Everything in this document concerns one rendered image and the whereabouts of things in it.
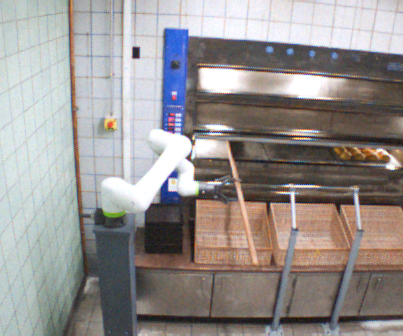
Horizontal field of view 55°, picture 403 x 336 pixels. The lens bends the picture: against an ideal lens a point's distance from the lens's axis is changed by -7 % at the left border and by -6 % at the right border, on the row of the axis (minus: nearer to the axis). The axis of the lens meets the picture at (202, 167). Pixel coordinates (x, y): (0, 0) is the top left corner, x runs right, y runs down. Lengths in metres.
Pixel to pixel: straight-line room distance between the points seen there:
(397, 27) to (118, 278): 2.55
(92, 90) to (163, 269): 1.38
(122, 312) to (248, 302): 1.07
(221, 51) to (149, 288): 1.78
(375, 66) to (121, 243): 2.19
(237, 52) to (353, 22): 0.86
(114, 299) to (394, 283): 2.14
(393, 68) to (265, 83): 0.99
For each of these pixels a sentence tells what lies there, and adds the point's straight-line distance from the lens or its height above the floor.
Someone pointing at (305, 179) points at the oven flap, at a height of 1.05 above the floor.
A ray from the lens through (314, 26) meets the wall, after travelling 3.04.
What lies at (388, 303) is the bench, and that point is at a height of 0.23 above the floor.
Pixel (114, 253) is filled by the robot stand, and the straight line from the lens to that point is 2.30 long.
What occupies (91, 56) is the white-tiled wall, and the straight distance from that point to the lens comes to 3.02.
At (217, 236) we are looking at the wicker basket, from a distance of 3.32.
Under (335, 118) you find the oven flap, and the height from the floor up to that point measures 1.57.
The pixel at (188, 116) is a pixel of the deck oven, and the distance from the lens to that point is 3.04.
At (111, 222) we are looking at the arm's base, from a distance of 2.23.
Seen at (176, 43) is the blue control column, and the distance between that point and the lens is 2.90.
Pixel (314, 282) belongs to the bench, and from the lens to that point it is 3.22.
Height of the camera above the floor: 2.39
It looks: 24 degrees down
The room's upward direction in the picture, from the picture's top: 4 degrees clockwise
